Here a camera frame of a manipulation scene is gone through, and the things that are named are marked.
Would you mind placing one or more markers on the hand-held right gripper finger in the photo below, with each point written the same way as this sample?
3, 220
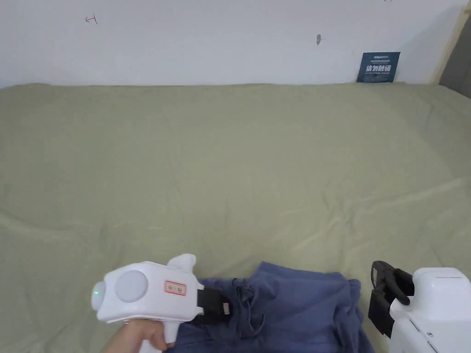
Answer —
386, 274
381, 316

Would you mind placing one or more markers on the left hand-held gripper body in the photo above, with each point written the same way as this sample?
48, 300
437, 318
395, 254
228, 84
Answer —
147, 290

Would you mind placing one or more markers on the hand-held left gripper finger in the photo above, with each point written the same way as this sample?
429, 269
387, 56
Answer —
206, 319
217, 299

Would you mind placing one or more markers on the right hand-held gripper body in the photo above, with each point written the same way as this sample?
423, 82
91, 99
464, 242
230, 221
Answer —
434, 312

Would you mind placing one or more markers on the dark blue garment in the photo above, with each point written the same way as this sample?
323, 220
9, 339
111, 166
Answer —
294, 316

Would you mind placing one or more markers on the person's left hand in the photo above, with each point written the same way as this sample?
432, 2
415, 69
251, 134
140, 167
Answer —
136, 336

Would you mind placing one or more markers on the bed with pale green sheet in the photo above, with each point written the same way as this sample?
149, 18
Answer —
220, 165

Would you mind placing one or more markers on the dark blue sign card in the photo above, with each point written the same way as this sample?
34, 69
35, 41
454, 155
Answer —
378, 68

